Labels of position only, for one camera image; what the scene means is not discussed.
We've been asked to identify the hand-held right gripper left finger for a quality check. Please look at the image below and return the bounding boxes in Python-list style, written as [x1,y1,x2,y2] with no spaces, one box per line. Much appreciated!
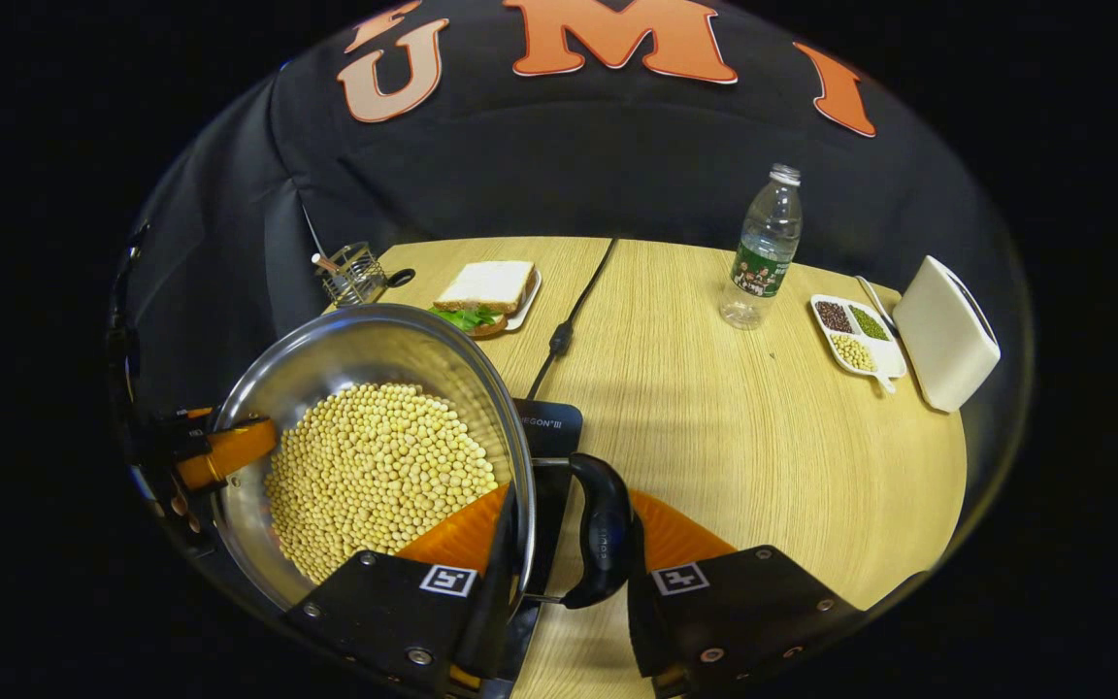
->
[285,483,521,698]

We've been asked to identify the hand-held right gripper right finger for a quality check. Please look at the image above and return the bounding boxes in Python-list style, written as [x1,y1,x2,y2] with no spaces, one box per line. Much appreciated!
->
[627,490,861,698]

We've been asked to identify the stainless steel pot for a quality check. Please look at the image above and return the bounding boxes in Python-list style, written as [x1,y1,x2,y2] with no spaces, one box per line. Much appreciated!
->
[210,303,636,615]

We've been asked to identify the large pile of soybeans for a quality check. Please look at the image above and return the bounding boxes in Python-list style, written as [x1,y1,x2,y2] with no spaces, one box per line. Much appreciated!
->
[263,382,500,583]

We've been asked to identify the white bread sandwich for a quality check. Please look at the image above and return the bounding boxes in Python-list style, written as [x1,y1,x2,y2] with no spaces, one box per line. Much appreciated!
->
[428,259,538,338]

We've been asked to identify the small white plate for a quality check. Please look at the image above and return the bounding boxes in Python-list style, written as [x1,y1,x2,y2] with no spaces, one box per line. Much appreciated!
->
[467,270,543,339]

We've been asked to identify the small soybeans heap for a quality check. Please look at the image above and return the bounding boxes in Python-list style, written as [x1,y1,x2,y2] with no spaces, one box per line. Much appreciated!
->
[831,335,878,374]

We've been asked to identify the white divided bean dish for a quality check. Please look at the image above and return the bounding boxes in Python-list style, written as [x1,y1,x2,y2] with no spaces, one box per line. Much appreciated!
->
[809,293,909,395]

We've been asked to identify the clear plastic water bottle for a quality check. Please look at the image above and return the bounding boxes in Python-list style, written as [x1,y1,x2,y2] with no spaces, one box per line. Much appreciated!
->
[719,163,804,331]

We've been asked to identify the metal spoon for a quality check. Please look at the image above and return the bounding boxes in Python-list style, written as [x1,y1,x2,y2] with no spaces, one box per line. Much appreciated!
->
[855,275,900,336]

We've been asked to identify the white toaster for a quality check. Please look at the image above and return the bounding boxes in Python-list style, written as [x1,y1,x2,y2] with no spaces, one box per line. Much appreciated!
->
[892,255,1002,415]

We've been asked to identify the black backdrop cloth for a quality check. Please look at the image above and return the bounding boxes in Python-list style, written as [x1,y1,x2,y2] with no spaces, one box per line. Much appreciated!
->
[117,0,1016,389]

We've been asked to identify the wire utensil basket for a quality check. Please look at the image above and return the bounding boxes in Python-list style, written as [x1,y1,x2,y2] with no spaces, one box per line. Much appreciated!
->
[312,241,390,310]

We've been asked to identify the black power cable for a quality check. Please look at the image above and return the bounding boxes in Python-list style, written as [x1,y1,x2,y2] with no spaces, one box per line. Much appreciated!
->
[527,237,620,401]

